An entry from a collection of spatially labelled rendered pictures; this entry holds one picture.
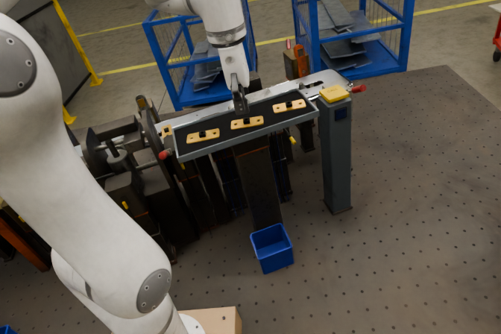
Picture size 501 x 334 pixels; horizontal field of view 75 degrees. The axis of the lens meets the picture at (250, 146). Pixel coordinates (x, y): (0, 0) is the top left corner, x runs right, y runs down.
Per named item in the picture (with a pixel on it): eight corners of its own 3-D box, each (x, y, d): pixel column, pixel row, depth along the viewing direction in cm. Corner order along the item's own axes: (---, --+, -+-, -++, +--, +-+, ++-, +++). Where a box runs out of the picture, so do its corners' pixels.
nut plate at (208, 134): (219, 129, 84) (218, 125, 84) (219, 137, 81) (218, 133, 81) (188, 135, 85) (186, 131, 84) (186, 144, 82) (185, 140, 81)
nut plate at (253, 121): (262, 116, 85) (262, 112, 84) (263, 124, 82) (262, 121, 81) (231, 121, 86) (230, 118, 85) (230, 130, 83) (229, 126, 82)
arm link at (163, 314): (143, 360, 60) (90, 290, 47) (83, 314, 69) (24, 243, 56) (185, 303, 68) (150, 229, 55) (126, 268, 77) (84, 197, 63)
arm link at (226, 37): (244, 28, 65) (247, 42, 66) (244, 15, 72) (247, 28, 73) (203, 36, 65) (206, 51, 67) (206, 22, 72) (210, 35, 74)
